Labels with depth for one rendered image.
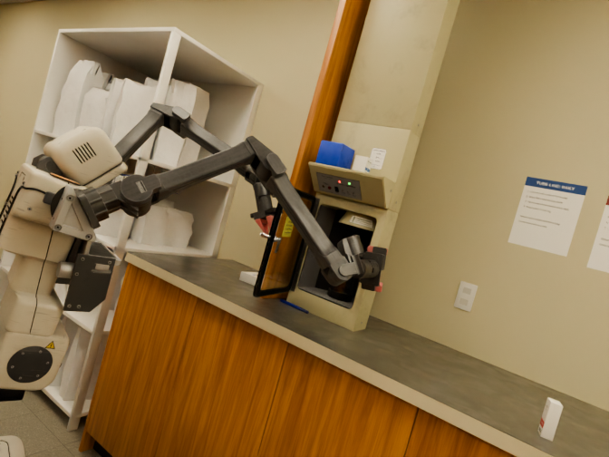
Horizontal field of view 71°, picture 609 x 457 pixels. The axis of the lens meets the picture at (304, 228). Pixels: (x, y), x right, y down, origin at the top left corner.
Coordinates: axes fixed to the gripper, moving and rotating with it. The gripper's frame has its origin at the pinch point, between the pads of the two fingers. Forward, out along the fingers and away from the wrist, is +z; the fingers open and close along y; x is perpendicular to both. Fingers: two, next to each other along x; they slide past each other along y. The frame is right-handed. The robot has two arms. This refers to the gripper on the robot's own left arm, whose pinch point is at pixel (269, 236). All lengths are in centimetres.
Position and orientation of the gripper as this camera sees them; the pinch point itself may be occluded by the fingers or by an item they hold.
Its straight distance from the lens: 155.6
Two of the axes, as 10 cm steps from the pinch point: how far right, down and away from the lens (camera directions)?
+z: 1.9, 9.7, -1.8
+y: -9.2, 2.4, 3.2
